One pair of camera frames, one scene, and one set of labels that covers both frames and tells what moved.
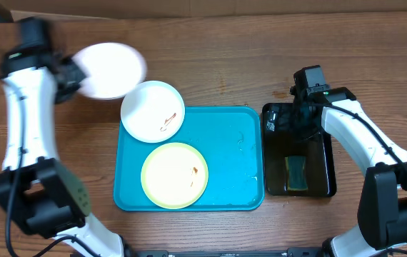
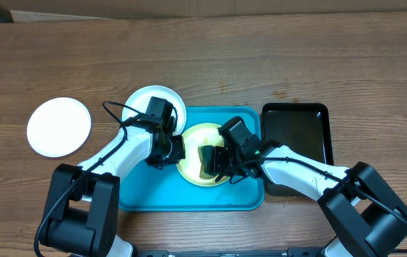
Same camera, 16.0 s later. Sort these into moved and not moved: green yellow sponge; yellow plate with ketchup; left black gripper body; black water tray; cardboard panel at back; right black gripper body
Moved: green yellow sponge; left black gripper body; right black gripper body; yellow plate with ketchup
Not moved: black water tray; cardboard panel at back
